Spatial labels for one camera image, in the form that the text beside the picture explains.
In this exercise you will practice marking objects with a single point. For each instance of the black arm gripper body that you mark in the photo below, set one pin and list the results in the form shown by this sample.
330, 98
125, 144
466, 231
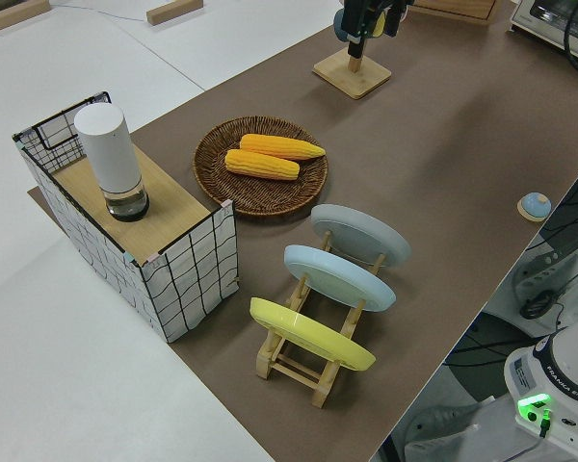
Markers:
359, 17

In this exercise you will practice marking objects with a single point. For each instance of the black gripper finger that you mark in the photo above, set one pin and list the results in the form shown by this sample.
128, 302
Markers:
356, 49

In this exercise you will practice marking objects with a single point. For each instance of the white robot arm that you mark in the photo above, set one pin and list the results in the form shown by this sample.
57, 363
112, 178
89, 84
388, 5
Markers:
559, 380

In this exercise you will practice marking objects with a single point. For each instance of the dark blue mug yellow inside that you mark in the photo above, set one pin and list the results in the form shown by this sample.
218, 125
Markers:
338, 24

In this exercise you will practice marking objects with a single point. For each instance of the wooden mug tree stand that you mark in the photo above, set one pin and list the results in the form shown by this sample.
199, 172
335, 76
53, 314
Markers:
354, 77

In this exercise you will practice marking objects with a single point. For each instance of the yellow corn cob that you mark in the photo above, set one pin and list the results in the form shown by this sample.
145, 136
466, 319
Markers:
262, 165
281, 146

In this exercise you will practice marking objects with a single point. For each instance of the brown table mat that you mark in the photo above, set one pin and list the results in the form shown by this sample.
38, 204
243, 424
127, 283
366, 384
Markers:
414, 168

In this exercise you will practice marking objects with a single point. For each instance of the light wooden cabinet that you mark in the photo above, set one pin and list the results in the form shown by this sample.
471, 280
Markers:
494, 6

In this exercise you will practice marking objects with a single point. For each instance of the round wicker basket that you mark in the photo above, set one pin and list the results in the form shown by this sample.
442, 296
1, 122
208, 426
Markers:
265, 195

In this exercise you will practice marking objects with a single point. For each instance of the grey plate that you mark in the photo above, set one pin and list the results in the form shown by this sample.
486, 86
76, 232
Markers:
361, 233

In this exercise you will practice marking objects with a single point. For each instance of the light wooden block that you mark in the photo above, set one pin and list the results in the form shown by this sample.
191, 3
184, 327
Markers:
173, 10
9, 14

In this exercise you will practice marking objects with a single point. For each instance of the cream toaster oven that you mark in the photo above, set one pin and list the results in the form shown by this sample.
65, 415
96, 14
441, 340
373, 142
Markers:
549, 19

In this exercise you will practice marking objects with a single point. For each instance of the light blue plate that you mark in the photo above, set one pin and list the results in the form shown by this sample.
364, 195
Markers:
339, 274

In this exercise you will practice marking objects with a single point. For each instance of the white cylinder bottle glass base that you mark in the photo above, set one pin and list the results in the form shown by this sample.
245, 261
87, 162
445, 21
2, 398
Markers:
108, 149

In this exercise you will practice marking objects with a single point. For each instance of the yellow plate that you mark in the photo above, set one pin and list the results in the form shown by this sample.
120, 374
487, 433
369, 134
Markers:
308, 334

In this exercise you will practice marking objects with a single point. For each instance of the wooden plate rack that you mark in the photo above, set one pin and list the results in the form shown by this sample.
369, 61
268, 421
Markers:
294, 370

